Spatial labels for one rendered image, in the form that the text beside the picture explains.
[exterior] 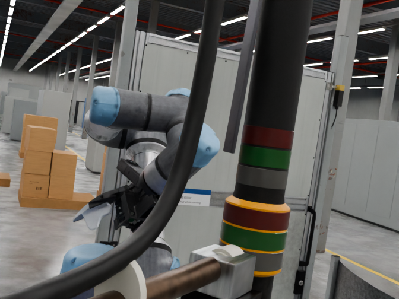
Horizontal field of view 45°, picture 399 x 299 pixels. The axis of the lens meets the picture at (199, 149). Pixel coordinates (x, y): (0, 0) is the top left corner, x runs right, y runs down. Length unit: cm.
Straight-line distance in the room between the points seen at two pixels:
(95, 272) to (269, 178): 15
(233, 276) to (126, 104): 67
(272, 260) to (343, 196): 1146
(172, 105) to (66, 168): 705
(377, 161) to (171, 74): 912
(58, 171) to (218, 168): 578
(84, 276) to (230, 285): 11
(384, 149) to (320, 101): 837
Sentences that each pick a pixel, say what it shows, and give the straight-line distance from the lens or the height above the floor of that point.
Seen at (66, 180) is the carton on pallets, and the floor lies 44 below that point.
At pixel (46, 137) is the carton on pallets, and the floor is 109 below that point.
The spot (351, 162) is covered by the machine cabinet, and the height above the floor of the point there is 123.
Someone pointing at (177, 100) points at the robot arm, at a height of 167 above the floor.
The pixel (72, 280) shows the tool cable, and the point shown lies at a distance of 18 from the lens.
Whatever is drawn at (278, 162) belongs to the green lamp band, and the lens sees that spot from 30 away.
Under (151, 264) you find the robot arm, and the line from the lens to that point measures 111.
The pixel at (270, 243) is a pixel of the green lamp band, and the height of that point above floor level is 156.
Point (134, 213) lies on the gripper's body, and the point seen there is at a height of 144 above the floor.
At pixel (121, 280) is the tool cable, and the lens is 21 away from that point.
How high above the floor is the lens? 163
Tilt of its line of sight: 3 degrees down
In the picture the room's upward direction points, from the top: 8 degrees clockwise
